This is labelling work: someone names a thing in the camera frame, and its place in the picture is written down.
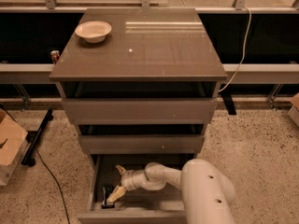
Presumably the black bracket behind cabinet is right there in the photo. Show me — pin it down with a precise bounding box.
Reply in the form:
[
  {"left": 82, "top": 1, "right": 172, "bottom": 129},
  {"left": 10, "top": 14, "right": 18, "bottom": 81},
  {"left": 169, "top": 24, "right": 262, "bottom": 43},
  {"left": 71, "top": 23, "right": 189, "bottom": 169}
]
[{"left": 221, "top": 90, "right": 236, "bottom": 115}]

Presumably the grey middle drawer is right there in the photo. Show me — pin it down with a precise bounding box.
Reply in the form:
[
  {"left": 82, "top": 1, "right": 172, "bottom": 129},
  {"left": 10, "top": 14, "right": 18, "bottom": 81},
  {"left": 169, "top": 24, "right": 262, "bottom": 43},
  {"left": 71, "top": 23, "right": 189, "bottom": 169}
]
[{"left": 78, "top": 135, "right": 205, "bottom": 154}]

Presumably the box at right edge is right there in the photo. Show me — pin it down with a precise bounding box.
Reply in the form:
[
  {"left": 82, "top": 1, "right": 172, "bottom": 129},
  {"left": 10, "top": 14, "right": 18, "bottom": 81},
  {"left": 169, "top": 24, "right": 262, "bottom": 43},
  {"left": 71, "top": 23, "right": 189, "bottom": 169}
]
[{"left": 288, "top": 92, "right": 299, "bottom": 127}]

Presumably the dark blueberry rxbar wrapper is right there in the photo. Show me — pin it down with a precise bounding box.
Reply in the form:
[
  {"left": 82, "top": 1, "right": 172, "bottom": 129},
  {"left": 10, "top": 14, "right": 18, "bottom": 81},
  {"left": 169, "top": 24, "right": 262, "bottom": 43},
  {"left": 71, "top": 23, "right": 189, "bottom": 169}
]
[{"left": 101, "top": 185, "right": 115, "bottom": 209}]

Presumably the white cable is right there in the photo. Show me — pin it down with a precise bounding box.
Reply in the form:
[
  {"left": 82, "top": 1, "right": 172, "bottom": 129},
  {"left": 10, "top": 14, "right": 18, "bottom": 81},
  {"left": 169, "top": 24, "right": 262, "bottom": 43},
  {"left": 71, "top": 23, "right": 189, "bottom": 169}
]
[{"left": 218, "top": 7, "right": 252, "bottom": 94}]

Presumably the black stand leg left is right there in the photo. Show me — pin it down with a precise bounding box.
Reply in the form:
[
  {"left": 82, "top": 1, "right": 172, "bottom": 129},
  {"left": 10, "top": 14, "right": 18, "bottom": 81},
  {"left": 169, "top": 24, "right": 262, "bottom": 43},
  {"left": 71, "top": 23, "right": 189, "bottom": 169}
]
[{"left": 21, "top": 109, "right": 53, "bottom": 167}]

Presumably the black floor cable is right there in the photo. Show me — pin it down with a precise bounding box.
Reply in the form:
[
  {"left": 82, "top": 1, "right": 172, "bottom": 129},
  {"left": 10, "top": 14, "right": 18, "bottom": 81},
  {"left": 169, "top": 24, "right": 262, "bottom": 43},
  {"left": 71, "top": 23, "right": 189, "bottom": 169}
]
[{"left": 0, "top": 105, "right": 72, "bottom": 224}]

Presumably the grey top drawer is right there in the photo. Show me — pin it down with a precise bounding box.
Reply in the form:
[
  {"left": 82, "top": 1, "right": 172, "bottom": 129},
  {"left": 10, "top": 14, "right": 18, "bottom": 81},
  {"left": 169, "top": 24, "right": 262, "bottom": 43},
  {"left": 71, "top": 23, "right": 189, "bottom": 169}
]
[{"left": 62, "top": 99, "right": 216, "bottom": 124}]

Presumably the grey bottom drawer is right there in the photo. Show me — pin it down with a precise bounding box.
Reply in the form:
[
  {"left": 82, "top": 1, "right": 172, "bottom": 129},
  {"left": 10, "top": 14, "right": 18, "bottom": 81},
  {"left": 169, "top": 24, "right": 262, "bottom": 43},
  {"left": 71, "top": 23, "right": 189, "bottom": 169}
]
[{"left": 78, "top": 154, "right": 193, "bottom": 224}]

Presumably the white ceramic bowl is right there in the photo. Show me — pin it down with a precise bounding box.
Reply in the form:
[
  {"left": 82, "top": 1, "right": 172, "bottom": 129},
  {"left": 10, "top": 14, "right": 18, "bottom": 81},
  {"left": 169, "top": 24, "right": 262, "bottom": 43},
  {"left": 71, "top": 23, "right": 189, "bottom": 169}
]
[{"left": 75, "top": 21, "right": 112, "bottom": 44}]

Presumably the cardboard box left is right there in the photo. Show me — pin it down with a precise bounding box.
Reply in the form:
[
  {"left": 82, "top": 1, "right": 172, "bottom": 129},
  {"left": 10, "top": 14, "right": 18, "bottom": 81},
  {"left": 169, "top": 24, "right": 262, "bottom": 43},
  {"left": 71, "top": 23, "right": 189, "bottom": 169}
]
[{"left": 0, "top": 109, "right": 28, "bottom": 186}]

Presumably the grey metal rail frame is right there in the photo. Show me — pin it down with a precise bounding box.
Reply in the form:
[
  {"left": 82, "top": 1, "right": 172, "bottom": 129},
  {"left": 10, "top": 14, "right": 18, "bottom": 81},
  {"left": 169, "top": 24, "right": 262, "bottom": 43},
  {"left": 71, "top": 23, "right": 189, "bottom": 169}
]
[{"left": 0, "top": 0, "right": 299, "bottom": 86}]

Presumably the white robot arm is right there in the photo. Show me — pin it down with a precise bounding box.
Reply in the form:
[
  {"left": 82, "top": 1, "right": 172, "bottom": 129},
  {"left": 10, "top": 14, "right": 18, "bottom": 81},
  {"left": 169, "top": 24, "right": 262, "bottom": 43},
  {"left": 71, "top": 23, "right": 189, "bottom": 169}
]
[{"left": 107, "top": 159, "right": 235, "bottom": 224}]

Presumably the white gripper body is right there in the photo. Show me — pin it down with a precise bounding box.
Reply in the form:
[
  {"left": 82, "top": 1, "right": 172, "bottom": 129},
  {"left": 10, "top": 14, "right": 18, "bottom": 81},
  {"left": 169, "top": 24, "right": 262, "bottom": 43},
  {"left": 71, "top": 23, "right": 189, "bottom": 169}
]
[{"left": 121, "top": 170, "right": 136, "bottom": 191}]

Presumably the grey drawer cabinet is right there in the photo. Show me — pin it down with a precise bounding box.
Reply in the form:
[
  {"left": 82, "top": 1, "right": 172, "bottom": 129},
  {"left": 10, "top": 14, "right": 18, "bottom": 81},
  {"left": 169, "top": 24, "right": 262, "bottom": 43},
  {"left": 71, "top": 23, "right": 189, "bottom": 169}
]
[{"left": 49, "top": 7, "right": 228, "bottom": 173}]

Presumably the grey drawer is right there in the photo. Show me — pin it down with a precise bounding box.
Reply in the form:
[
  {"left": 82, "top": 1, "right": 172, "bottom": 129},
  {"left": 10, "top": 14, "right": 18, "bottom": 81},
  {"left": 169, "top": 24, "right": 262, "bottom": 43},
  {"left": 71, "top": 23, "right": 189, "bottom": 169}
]
[
  {"left": 62, "top": 99, "right": 216, "bottom": 124},
  {"left": 78, "top": 135, "right": 205, "bottom": 154},
  {"left": 78, "top": 154, "right": 193, "bottom": 224}
]

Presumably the red soda can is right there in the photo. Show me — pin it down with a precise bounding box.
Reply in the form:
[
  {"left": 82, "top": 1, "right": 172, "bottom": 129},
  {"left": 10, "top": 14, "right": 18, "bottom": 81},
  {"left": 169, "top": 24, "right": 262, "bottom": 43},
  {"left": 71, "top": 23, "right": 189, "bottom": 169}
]
[{"left": 50, "top": 50, "right": 60, "bottom": 64}]

